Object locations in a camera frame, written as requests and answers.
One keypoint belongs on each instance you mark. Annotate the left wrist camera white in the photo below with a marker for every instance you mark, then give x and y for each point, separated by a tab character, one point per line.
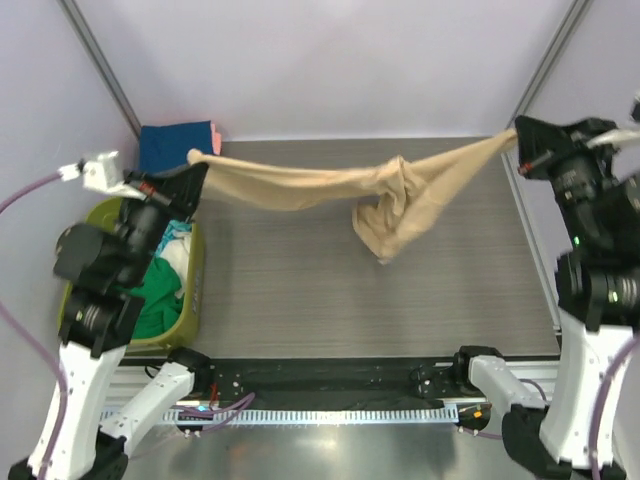
100	173

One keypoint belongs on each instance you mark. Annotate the beige t shirt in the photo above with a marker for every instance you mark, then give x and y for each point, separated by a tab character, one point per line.
397	201

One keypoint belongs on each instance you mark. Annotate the folded salmon pink t shirt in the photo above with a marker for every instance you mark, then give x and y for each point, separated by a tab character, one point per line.
216	140

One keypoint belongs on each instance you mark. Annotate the left aluminium corner post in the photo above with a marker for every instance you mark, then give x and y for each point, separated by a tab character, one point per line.
89	42

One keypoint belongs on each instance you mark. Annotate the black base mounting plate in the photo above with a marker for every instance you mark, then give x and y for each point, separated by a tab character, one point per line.
344	384

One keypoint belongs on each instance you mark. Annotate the aluminium frame rail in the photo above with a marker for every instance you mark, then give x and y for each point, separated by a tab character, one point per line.
129	380

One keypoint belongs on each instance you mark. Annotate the light blue t shirt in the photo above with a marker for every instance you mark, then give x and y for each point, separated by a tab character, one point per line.
175	230

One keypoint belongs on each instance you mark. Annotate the olive green plastic bin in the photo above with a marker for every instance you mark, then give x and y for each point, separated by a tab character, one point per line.
184	332

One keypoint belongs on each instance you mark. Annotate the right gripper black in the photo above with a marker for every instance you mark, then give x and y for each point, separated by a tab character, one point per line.
543	144

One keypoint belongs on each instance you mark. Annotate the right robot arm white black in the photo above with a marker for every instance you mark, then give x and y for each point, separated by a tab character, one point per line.
597	284

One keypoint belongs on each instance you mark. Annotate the white slotted cable duct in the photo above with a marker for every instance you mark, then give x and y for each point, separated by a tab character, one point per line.
446	415

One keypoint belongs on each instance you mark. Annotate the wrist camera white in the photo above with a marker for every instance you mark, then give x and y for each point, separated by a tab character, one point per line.
100	173
620	137

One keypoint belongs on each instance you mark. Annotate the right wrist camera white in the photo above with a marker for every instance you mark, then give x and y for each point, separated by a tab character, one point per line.
620	137

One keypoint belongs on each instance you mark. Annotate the green t shirt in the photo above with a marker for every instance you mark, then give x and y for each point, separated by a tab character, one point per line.
163	302

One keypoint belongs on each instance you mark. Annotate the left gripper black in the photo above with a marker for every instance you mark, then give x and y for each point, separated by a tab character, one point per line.
180	187

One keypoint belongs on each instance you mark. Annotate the white t shirt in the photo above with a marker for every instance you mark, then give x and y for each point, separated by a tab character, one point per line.
177	254

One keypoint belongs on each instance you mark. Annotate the right aluminium corner post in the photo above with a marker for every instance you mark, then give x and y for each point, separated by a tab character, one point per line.
560	39

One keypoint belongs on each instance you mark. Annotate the aluminium corner post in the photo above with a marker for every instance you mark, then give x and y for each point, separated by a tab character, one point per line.
560	39
89	42

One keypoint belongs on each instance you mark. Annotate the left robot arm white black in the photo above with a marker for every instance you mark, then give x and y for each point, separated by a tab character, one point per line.
103	267

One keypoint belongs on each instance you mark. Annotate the folded dark blue t shirt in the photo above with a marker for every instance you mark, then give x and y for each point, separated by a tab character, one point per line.
163	148

